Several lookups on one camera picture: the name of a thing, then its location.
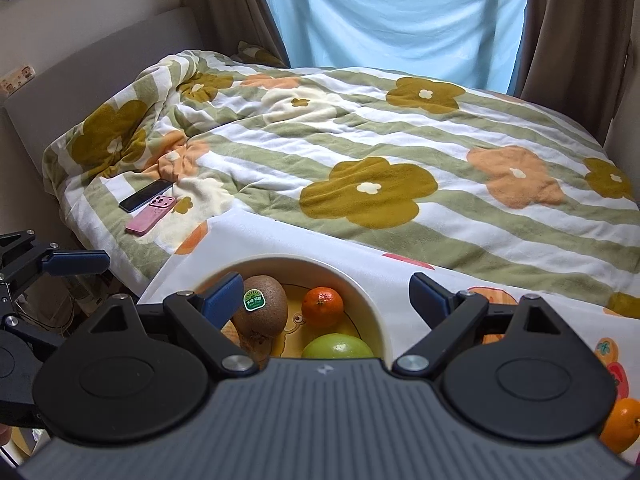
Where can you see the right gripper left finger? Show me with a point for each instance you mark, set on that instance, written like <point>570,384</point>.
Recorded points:
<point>197,319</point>

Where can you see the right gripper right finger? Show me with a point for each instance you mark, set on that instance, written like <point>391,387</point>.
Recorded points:
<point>453,318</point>

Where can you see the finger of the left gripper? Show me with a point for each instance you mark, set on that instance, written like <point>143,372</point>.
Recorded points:
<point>76,262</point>

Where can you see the mandarin orange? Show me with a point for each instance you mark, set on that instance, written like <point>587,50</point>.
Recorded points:
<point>322,307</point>

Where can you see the large orange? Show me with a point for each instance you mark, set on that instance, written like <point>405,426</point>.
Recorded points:
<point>621,429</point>

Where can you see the orange in bowl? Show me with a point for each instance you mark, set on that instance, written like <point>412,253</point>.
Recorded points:
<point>230,332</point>

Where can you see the kiwi with green sticker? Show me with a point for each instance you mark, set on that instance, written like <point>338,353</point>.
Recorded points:
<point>264,308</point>

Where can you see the cream fruit bowl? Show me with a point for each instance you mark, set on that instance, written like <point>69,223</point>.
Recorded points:
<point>297,275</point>

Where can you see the black smartphone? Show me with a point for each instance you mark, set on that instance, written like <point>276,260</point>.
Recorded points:
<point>143,196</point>

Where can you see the pink smartphone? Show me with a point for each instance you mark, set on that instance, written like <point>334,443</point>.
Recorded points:
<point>150,215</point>

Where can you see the green apple in bowl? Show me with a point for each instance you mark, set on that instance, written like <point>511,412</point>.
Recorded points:
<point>337,346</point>

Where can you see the floral striped duvet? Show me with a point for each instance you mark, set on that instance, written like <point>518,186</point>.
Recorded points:
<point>474,181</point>

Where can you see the grey bed headboard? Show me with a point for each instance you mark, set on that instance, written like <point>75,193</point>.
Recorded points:
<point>69,91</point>

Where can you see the floral pillow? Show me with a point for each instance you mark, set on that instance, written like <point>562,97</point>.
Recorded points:
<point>252,54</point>

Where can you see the brown right curtain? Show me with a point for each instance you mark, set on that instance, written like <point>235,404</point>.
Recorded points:
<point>573,56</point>

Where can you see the brown curtain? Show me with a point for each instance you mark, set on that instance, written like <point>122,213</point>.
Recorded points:
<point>223,24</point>
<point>573,56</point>

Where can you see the light blue window sheet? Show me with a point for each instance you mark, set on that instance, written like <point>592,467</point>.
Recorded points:
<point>475,43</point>

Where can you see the brown left curtain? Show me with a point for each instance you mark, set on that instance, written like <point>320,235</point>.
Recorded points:
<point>223,24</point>

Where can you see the wall power socket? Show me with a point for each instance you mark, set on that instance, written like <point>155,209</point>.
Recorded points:
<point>15,80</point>

